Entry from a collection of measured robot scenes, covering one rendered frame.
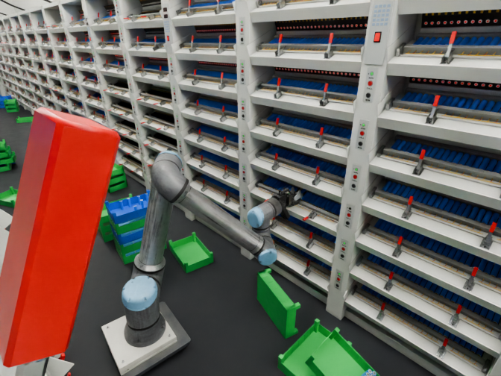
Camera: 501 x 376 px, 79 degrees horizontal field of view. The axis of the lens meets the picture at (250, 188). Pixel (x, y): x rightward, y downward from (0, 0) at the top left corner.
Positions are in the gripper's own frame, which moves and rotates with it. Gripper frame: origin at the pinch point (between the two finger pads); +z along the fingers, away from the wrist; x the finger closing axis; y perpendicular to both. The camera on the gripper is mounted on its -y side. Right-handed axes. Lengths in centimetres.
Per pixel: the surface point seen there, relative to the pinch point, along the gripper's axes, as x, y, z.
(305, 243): -10.1, -24.4, -6.6
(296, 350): -33, -57, -42
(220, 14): 53, 89, -4
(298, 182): -4.1, 11.8, -7.2
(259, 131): 25.2, 32.3, -5.2
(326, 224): -22.5, -5.8, -7.2
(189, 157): 101, -4, -3
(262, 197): 21.2, -6.2, -7.9
